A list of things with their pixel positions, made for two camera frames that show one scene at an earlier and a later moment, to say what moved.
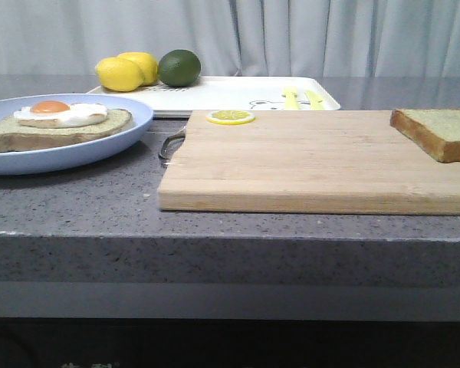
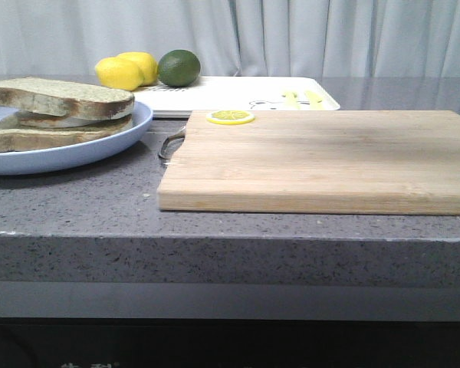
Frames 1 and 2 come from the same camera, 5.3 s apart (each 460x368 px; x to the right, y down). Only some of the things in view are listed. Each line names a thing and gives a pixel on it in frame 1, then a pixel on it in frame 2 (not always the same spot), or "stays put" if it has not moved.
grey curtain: x=234 y=37 stays put
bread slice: x=448 y=135 -> x=60 y=97
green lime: x=179 y=67 stays put
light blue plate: x=66 y=159 stays put
